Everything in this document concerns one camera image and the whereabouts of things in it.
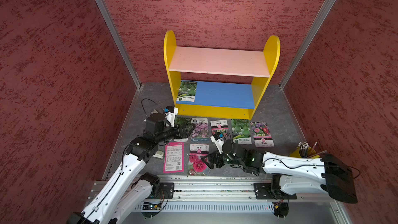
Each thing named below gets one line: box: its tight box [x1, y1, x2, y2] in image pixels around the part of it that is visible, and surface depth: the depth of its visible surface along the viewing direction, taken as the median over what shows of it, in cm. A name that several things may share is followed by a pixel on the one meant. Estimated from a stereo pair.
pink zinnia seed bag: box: [210, 119, 229, 141], surface depth 99 cm
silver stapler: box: [151, 149, 165, 160], surface depth 85 cm
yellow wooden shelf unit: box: [163, 30, 281, 121], surface depth 80 cm
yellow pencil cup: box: [289, 141, 328, 159], surface depth 76 cm
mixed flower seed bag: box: [250, 121, 275, 148], surface depth 96 cm
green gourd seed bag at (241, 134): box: [231, 118, 252, 145], surface depth 97 cm
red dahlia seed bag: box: [188, 137, 210, 176], surface depth 88 cm
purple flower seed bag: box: [190, 117, 210, 144], surface depth 97 cm
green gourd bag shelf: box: [176, 80, 198, 103], surface depth 99 cm
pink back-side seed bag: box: [163, 142, 184, 174], surface depth 86 cm
